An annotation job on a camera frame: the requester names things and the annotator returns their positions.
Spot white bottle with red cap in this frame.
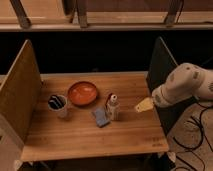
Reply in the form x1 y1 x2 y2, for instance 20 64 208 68
105 93 119 121

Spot white cup with black items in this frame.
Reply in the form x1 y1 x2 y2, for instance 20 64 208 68
48 94 68 119

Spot orange ceramic bowl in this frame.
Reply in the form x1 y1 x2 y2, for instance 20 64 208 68
67 81 98 106

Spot right dark side panel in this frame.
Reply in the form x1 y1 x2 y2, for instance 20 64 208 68
145 36 199 137

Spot left wooden side panel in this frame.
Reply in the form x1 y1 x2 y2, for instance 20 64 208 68
0 39 42 144

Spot blue sponge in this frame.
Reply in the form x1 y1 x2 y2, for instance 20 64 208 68
92 107 110 128

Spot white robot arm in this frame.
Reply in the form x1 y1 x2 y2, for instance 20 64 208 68
135 63 213 113

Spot black cables on floor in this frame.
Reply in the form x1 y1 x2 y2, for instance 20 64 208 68
171 99 213 171

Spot wooden shelf frame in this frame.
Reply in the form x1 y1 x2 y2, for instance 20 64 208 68
0 0 213 32

